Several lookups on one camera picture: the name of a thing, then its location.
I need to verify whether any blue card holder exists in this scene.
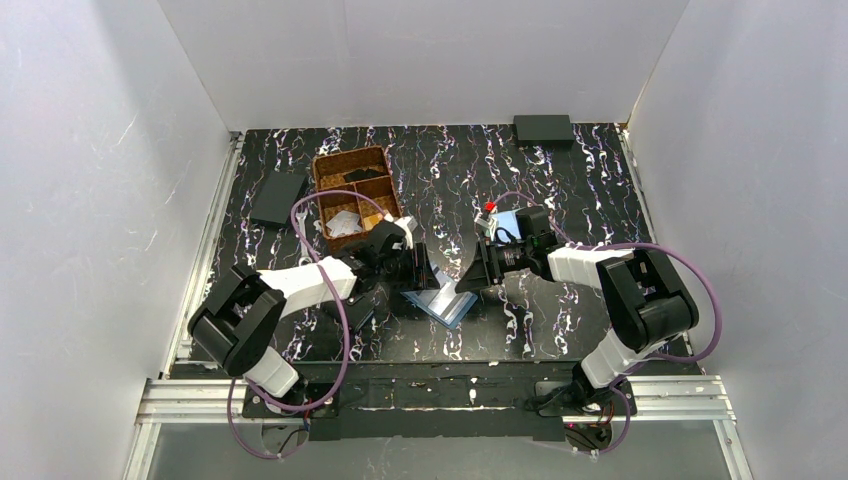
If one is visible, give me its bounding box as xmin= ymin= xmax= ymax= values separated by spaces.
xmin=401 ymin=283 xmax=478 ymax=330

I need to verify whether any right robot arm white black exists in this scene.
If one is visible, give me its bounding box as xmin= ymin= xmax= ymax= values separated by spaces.
xmin=456 ymin=206 xmax=699 ymax=398

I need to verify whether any silver wrench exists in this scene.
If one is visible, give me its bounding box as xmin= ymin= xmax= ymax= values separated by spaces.
xmin=295 ymin=209 xmax=312 ymax=266

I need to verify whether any teal open card holder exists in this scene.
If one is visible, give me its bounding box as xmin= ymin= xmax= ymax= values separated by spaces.
xmin=491 ymin=211 xmax=523 ymax=243

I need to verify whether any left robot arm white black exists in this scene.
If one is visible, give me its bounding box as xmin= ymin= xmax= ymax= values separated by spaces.
xmin=187 ymin=218 xmax=440 ymax=399

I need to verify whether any white credit card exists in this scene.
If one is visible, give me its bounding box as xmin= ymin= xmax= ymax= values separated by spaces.
xmin=325 ymin=210 xmax=364 ymax=238
xmin=327 ymin=210 xmax=361 ymax=231

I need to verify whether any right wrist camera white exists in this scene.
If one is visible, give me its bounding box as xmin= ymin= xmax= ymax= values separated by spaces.
xmin=474 ymin=202 xmax=499 ymax=242

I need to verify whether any black box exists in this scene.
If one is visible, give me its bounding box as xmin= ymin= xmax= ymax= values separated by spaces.
xmin=250 ymin=172 xmax=308 ymax=229
xmin=513 ymin=115 xmax=575 ymax=147

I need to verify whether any black card in basket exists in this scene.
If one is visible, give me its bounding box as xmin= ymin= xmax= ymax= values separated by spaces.
xmin=342 ymin=168 xmax=389 ymax=184

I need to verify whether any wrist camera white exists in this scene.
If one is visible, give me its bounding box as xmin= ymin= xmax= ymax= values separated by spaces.
xmin=474 ymin=202 xmax=499 ymax=242
xmin=394 ymin=216 xmax=418 ymax=249

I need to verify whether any black box left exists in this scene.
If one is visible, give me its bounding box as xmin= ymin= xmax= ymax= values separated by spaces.
xmin=250 ymin=172 xmax=308 ymax=229

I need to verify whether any black box back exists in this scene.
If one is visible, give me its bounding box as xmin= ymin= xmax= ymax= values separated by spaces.
xmin=513 ymin=115 xmax=575 ymax=147

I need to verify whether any tan item in basket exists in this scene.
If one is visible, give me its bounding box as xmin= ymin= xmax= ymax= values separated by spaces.
xmin=362 ymin=213 xmax=384 ymax=231

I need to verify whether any black snap wallet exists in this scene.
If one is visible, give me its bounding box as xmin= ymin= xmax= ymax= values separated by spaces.
xmin=344 ymin=294 xmax=375 ymax=334

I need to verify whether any brown wicker divided basket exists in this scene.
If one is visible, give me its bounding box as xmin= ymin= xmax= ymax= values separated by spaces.
xmin=312 ymin=145 xmax=403 ymax=252

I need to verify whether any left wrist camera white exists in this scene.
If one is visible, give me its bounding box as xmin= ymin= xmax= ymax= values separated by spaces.
xmin=394 ymin=216 xmax=418 ymax=249

